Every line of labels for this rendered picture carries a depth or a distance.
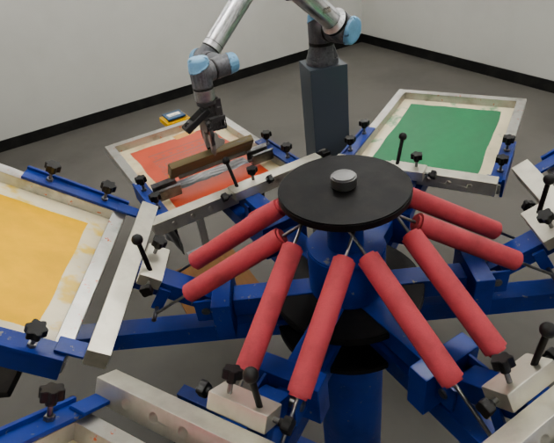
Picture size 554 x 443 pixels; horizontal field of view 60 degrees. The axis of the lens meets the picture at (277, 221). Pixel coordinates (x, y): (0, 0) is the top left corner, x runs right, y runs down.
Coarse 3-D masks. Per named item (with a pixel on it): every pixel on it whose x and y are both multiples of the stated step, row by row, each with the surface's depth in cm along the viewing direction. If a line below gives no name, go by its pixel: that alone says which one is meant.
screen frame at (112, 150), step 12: (228, 120) 233; (156, 132) 231; (168, 132) 234; (240, 132) 220; (120, 144) 224; (132, 144) 227; (252, 144) 212; (120, 156) 213; (120, 168) 205; (132, 180) 194
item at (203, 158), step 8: (248, 136) 190; (224, 144) 186; (232, 144) 187; (240, 144) 188; (248, 144) 192; (200, 152) 183; (208, 152) 184; (216, 152) 184; (224, 152) 187; (232, 152) 191; (184, 160) 180; (192, 160) 181; (200, 160) 183; (208, 160) 186; (216, 160) 190; (168, 168) 180; (176, 168) 178; (184, 168) 181; (192, 168) 185; (176, 176) 184
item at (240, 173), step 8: (192, 136) 231; (200, 136) 230; (176, 144) 226; (240, 168) 200; (264, 168) 197; (216, 176) 196; (224, 176) 196; (240, 176) 194; (248, 176) 193; (224, 184) 190; (232, 184) 190
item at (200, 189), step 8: (160, 144) 228; (168, 144) 226; (136, 152) 223; (144, 152) 222; (152, 152) 221; (136, 160) 216; (144, 160) 216; (144, 168) 209; (152, 168) 208; (152, 176) 202; (160, 176) 202; (200, 184) 192; (208, 184) 192; (216, 184) 191; (184, 192) 188; (192, 192) 188; (200, 192) 187; (208, 192) 186; (176, 200) 184; (184, 200) 183; (192, 200) 183
